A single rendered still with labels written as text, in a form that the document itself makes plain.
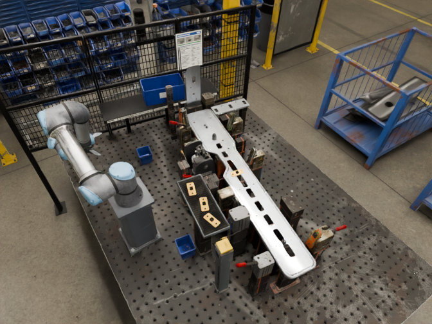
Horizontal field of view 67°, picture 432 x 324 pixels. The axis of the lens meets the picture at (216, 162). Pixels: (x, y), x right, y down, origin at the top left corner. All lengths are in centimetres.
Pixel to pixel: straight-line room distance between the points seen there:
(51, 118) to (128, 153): 99
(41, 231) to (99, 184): 171
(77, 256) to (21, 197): 92
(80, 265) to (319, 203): 194
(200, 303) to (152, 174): 99
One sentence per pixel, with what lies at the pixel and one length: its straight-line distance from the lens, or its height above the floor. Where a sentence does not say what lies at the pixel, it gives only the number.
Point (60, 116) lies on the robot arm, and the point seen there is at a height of 151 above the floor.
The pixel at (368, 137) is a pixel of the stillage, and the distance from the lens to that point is 389.
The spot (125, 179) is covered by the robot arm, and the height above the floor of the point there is 131.
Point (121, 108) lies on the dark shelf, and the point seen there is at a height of 103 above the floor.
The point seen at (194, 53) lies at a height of 126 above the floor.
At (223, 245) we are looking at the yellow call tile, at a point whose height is 116.
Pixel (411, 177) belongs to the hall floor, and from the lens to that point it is 392.
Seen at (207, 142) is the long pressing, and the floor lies 100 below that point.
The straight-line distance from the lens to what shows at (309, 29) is 535.
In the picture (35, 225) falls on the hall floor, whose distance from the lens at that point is 335.
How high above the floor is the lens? 253
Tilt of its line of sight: 47 degrees down
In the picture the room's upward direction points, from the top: 2 degrees clockwise
